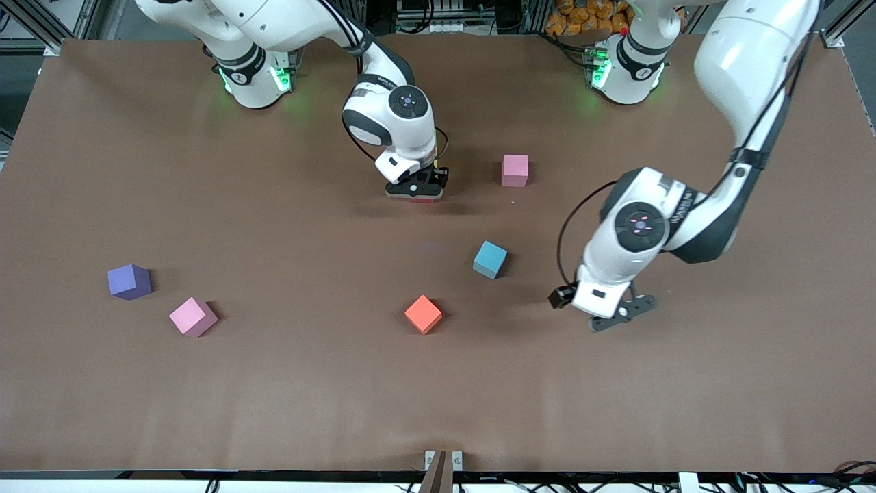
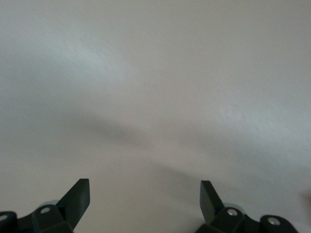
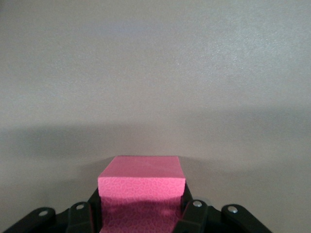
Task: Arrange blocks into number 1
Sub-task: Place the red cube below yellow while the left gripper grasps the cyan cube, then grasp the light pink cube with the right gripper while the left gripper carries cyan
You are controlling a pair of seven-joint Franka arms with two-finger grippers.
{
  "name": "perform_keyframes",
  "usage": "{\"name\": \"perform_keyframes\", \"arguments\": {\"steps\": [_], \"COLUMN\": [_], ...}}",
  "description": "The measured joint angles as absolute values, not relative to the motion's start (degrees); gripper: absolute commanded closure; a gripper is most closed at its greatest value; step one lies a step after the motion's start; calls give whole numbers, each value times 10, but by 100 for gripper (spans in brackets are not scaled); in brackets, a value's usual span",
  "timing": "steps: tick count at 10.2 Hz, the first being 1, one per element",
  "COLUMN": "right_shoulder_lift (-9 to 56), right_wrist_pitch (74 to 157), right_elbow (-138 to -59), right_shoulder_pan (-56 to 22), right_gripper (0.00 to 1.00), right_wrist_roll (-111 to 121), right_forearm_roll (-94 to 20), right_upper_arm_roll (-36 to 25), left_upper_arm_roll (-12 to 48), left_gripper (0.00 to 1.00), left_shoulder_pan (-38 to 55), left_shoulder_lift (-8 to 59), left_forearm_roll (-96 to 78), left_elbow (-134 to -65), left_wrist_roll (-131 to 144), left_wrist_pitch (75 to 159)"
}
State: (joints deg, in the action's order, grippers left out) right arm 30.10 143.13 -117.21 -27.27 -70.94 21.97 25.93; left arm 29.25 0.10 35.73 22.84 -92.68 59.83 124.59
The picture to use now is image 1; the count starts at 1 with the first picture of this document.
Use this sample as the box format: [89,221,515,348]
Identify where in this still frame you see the blue foam cube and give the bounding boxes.
[472,240,508,280]

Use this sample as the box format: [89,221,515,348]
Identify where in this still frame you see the pink foam cube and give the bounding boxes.
[501,154,530,188]
[168,296,219,338]

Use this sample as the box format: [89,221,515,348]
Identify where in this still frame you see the orange foam cube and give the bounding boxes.
[404,294,443,336]

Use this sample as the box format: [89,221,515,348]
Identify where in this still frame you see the white power strip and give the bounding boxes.
[396,0,480,35]

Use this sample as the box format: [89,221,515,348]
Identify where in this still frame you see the orange snack bags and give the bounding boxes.
[545,0,630,36]

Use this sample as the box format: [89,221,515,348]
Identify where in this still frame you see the brown table cover sheet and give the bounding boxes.
[0,34,876,473]

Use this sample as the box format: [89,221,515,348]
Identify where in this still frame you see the purple foam cube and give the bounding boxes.
[107,264,153,301]

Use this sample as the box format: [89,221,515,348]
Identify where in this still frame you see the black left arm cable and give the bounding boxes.
[556,0,822,292]

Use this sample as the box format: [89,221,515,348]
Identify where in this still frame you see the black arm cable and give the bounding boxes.
[315,0,451,172]
[556,0,822,292]

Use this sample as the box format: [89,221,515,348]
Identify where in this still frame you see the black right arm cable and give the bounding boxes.
[315,0,451,172]

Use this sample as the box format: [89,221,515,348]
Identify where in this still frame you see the brown camera strut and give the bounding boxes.
[419,450,456,493]

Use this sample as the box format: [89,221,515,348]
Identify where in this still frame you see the black floor cables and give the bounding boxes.
[732,460,876,493]

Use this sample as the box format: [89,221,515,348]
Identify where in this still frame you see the aluminium frame profile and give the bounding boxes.
[0,0,103,57]
[821,0,876,49]

